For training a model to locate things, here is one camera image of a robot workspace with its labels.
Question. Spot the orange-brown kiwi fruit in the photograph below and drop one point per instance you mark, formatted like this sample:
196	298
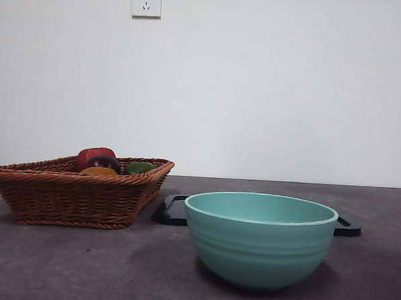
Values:
98	171

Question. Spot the teal bowl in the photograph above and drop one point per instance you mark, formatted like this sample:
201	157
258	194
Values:
259	247

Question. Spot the green avocado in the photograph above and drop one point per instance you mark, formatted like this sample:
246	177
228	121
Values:
137	167

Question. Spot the dark green rectangular tray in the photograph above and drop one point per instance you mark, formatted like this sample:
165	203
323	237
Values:
172	214

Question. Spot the dark purple plum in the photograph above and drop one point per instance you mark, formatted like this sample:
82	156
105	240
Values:
107	163

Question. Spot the red apple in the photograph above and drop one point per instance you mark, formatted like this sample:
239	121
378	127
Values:
96	153

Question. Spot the brown wicker basket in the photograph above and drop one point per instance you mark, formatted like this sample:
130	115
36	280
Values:
70	197

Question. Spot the white wall socket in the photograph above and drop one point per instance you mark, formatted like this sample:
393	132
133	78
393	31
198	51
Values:
147	2

